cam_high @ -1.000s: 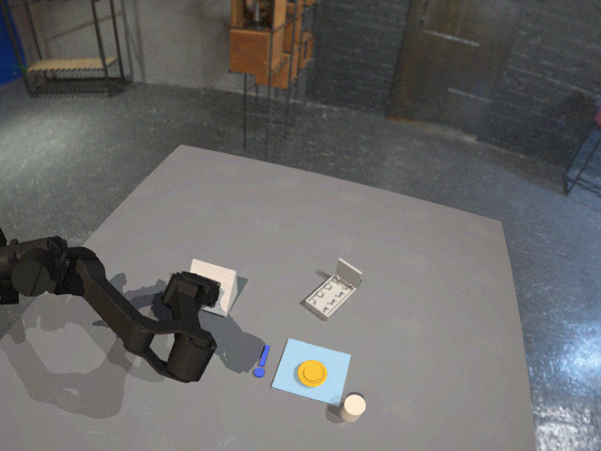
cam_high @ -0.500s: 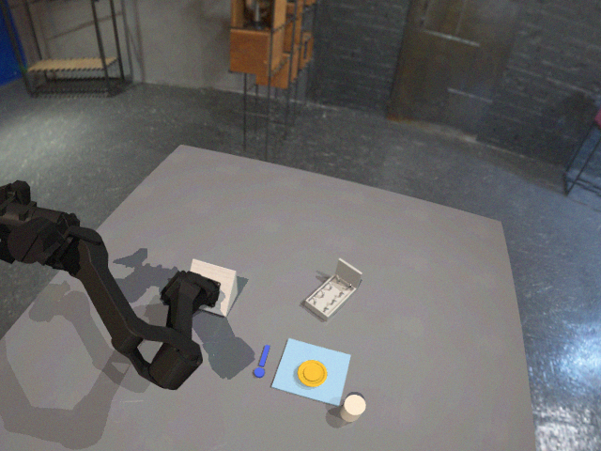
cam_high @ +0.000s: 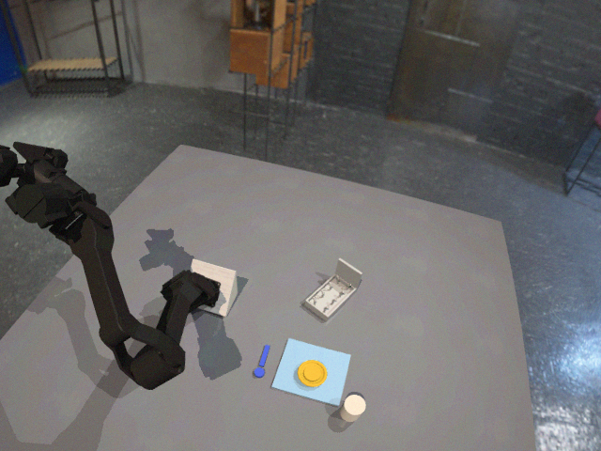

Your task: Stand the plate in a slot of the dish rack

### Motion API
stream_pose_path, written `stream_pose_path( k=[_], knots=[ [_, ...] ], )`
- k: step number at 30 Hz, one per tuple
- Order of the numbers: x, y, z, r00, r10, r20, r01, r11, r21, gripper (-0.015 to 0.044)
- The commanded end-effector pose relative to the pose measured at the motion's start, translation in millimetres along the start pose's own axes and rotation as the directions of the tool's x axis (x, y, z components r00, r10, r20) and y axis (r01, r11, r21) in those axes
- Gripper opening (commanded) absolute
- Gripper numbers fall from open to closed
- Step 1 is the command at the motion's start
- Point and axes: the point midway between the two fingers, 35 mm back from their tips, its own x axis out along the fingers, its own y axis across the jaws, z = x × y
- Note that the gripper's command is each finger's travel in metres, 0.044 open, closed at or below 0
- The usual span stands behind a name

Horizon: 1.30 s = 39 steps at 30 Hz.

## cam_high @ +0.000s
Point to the grey dish rack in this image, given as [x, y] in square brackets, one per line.
[334, 293]

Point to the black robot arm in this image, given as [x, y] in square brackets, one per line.
[91, 239]

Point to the yellow plate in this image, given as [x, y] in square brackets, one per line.
[312, 373]

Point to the light blue flat mat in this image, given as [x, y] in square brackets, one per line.
[297, 352]

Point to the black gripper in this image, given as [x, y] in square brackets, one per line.
[42, 164]

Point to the beige cylinder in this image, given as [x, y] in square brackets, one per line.
[353, 408]

